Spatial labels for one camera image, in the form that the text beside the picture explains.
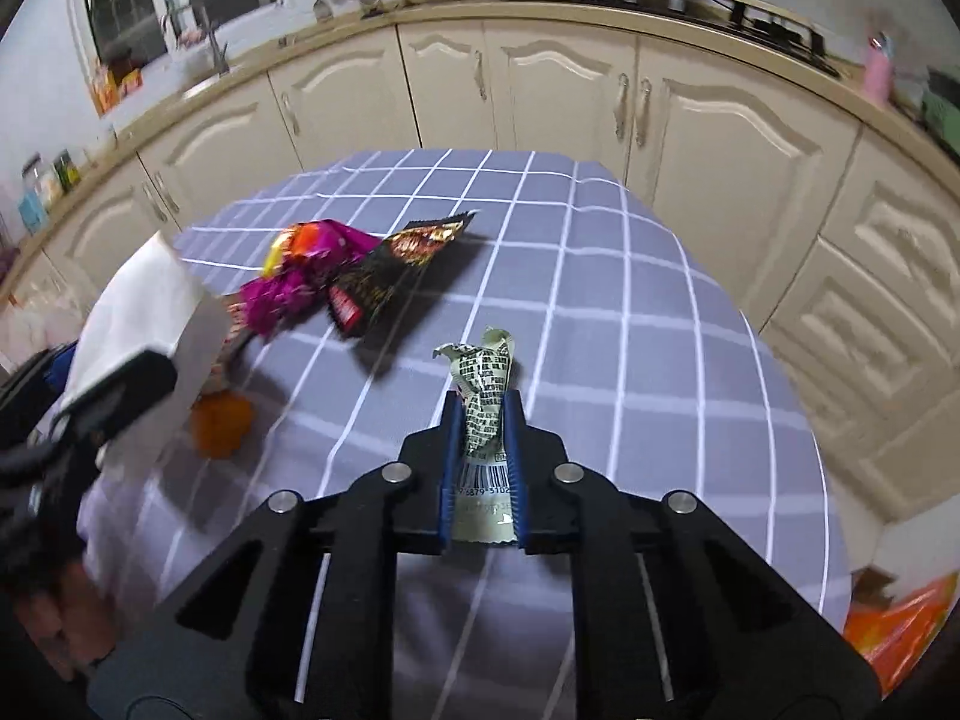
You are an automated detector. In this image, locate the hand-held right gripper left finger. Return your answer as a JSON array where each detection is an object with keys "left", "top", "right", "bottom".
[{"left": 86, "top": 390, "right": 462, "bottom": 720}]

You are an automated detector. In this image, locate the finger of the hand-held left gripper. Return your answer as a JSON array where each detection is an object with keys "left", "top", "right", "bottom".
[
  {"left": 56, "top": 349, "right": 179, "bottom": 436},
  {"left": 0, "top": 341, "right": 80, "bottom": 421}
]

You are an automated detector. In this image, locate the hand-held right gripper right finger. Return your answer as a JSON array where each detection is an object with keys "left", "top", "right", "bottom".
[{"left": 504, "top": 390, "right": 882, "bottom": 720}]

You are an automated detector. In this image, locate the white paper bag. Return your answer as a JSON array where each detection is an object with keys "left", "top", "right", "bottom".
[{"left": 64, "top": 231, "right": 230, "bottom": 421}]

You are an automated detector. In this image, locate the green white printed wrapper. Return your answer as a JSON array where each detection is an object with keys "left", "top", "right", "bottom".
[{"left": 433, "top": 326, "right": 522, "bottom": 545}]

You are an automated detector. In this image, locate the person's left hand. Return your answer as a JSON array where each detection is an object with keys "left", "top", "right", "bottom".
[{"left": 15, "top": 562, "right": 121, "bottom": 683}]

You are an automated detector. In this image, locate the orange snack bag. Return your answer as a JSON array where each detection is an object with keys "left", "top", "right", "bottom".
[{"left": 191, "top": 390, "right": 256, "bottom": 458}]

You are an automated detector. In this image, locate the blue checked tablecloth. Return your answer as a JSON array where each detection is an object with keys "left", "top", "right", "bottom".
[{"left": 75, "top": 148, "right": 852, "bottom": 720}]

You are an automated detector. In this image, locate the purple candy wrapper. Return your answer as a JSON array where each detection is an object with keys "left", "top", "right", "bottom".
[{"left": 240, "top": 219, "right": 383, "bottom": 335}]

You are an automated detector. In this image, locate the dark brown snack wrapper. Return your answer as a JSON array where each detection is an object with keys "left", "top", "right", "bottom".
[{"left": 328, "top": 211, "right": 477, "bottom": 337}]

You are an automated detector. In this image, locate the orange yellow packet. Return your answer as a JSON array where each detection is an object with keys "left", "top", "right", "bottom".
[{"left": 90, "top": 64, "right": 121, "bottom": 117}]

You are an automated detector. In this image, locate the steel faucet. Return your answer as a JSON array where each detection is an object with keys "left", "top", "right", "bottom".
[{"left": 169, "top": 4, "right": 230, "bottom": 76}]

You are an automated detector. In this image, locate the cream drawer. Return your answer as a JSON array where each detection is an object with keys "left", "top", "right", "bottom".
[
  {"left": 821, "top": 131, "right": 960, "bottom": 316},
  {"left": 757, "top": 240, "right": 938, "bottom": 458}
]

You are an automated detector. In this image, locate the cream base cabinet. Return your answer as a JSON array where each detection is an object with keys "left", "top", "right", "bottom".
[{"left": 0, "top": 0, "right": 960, "bottom": 526}]

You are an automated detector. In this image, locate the orange plastic bag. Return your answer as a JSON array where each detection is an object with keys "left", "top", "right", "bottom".
[{"left": 844, "top": 574, "right": 960, "bottom": 698}]

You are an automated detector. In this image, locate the black gas hob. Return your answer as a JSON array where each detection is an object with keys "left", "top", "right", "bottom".
[{"left": 566, "top": 0, "right": 841, "bottom": 80}]

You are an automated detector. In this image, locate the pink utensil holder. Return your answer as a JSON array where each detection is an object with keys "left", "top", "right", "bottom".
[{"left": 861, "top": 34, "right": 897, "bottom": 106}]

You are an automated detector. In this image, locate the green electric cooker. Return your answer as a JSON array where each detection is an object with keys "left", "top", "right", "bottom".
[{"left": 919, "top": 67, "right": 960, "bottom": 143}]

